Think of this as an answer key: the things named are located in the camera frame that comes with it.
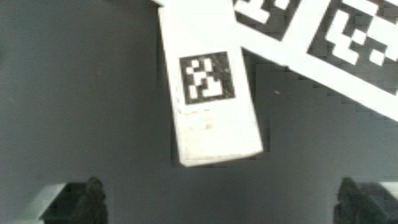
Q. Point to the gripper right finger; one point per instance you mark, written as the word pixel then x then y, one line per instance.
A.
pixel 366 202

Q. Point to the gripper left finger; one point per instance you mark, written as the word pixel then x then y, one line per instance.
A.
pixel 69 203

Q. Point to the white leg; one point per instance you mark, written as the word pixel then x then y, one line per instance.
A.
pixel 216 131

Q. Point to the white marker sheet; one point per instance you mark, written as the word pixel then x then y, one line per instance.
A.
pixel 330 39

